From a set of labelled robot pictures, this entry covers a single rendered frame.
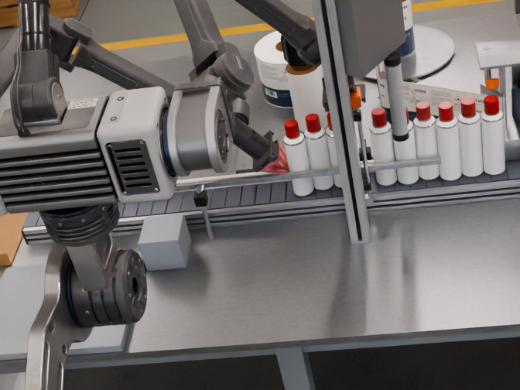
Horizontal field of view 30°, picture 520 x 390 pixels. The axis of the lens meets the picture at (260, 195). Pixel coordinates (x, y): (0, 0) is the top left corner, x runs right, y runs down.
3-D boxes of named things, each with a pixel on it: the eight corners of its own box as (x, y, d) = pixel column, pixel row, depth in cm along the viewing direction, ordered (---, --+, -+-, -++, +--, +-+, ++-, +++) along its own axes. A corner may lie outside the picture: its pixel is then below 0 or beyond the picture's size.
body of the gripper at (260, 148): (275, 133, 240) (253, 117, 236) (276, 159, 232) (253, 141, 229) (258, 148, 243) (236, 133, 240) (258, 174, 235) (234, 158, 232)
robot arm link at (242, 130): (217, 138, 231) (233, 124, 228) (219, 121, 236) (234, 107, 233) (239, 153, 234) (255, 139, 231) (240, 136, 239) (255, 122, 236)
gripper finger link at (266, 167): (300, 153, 242) (272, 132, 238) (301, 171, 237) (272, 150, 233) (282, 169, 245) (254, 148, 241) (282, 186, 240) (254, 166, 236)
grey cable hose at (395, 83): (408, 131, 219) (399, 50, 206) (409, 140, 216) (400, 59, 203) (392, 133, 219) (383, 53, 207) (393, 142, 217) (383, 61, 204)
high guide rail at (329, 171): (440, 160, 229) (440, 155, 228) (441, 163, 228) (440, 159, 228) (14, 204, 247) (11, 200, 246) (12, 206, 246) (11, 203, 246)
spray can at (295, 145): (318, 187, 241) (306, 119, 229) (306, 200, 238) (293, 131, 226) (301, 183, 244) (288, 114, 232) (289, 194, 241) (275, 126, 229)
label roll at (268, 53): (261, 77, 288) (251, 35, 279) (327, 65, 287) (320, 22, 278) (265, 114, 272) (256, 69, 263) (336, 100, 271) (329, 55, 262)
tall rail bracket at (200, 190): (220, 222, 245) (206, 170, 235) (217, 241, 240) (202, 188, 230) (207, 223, 246) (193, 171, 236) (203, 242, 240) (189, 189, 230)
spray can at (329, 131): (357, 177, 241) (347, 108, 229) (351, 190, 238) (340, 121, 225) (338, 176, 243) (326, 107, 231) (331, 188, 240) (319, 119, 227)
